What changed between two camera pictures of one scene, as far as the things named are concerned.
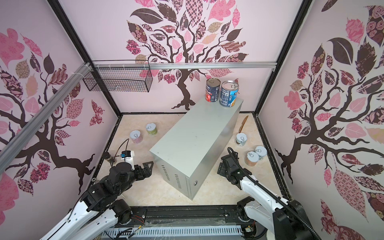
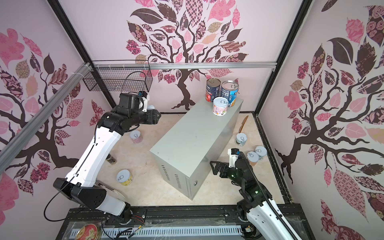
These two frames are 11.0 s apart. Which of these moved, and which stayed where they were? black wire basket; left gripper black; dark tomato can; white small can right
Moved: left gripper black
Stayed: black wire basket; dark tomato can; white small can right
